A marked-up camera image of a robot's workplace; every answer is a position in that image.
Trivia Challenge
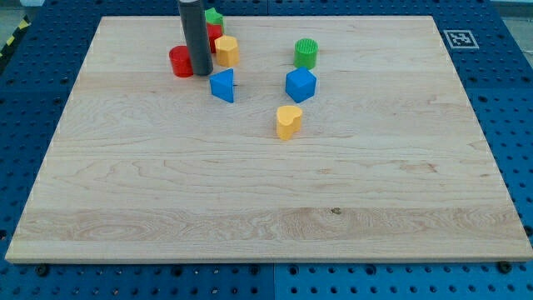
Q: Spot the black bolt lower right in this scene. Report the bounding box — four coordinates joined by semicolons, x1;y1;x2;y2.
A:
496;261;513;274

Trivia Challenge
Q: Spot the yellow hexagon block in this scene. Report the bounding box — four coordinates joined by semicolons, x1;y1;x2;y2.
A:
214;35;240;67

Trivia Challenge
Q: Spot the green star block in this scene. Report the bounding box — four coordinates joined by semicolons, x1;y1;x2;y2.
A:
205;7;225;32

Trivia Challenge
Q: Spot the blue triangle block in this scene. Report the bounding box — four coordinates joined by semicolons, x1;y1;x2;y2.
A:
209;68;234;103

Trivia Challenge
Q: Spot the black bolt lower left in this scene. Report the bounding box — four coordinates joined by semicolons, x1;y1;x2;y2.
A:
34;263;50;278

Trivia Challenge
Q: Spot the white fiducial marker tag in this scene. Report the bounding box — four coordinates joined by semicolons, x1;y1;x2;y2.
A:
444;29;479;49

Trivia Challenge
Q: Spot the light wooden board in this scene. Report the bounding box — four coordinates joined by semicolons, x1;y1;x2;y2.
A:
6;16;532;264

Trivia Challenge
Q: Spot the red block behind rod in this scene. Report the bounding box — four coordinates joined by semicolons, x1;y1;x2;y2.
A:
207;22;223;53

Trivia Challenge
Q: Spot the green cylinder block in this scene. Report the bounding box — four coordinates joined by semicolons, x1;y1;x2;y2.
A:
293;37;319;69

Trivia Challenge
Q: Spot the yellow black hazard tape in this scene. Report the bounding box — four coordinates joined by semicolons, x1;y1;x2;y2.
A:
1;15;31;60

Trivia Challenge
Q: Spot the yellow heart block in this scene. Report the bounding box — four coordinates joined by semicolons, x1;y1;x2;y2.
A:
276;105;303;141

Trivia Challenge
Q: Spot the blue cube block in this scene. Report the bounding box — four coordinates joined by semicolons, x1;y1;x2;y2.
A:
285;67;316;103

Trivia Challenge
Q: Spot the black bolt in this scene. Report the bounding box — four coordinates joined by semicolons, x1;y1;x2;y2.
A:
34;263;50;278
496;261;513;274

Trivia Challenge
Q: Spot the red cylinder block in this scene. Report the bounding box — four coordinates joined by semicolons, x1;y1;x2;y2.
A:
168;45;193;78

